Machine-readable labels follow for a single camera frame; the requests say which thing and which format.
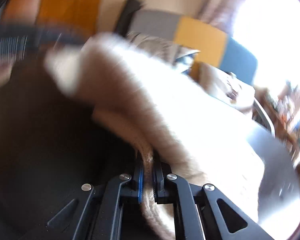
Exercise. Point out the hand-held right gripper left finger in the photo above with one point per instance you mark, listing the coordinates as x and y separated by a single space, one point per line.
140 182

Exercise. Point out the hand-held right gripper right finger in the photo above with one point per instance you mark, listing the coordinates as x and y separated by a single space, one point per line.
158 180

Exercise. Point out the deer print cushion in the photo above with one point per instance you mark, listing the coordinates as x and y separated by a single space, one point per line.
225 87

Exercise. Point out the black rolled mat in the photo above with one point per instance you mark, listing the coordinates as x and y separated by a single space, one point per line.
128 15

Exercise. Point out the grey yellow blue sofa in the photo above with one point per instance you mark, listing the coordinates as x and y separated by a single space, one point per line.
202 37

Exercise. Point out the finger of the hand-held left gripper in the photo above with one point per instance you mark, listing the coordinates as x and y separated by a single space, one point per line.
55 36

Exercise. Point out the cream knitted sweater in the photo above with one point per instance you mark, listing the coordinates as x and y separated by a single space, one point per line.
165 110

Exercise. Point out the patterned curtain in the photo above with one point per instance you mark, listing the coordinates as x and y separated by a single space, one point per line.
222 2

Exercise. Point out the bright window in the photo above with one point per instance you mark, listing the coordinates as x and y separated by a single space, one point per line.
272 30

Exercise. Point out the tiger print cushion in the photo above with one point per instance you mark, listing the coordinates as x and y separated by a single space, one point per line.
160 45

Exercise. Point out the orange wooden wardrobe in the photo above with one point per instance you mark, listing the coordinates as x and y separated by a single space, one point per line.
65 2

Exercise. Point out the cluttered wooden shelf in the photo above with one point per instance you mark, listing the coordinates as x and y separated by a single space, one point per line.
287 120

